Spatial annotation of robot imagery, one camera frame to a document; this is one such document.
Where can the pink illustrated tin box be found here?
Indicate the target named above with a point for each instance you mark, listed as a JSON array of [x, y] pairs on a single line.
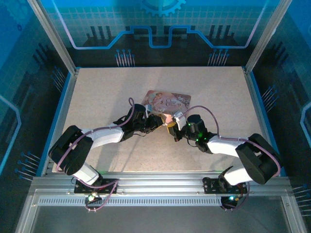
[[170, 99]]

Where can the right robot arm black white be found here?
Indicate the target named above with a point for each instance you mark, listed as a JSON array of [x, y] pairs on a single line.
[[223, 145]]

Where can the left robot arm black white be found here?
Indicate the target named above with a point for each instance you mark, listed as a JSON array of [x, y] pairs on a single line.
[[104, 137]]

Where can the small circuit board with LED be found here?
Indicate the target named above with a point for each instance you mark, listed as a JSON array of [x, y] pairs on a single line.
[[230, 199], [92, 197]]

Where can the clear acrylic panel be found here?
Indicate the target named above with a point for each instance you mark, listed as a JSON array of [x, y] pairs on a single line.
[[158, 221]]

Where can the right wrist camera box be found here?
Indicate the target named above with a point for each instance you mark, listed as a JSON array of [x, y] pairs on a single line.
[[178, 119]]

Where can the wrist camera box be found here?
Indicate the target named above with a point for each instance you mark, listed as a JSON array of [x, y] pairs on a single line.
[[147, 112], [178, 119]]

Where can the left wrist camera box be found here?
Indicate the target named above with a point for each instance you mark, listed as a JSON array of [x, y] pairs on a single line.
[[147, 112]]

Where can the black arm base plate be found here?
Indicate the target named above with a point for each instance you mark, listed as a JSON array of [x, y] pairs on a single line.
[[79, 188], [211, 187]]

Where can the aluminium lower frame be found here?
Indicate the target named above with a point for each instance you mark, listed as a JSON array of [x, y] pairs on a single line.
[[158, 195]]

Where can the aluminium table side rail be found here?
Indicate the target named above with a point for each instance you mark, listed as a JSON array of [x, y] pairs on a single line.
[[64, 109]]

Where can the aluminium frame post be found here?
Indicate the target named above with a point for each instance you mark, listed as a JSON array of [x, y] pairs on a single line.
[[53, 36], [266, 36]]

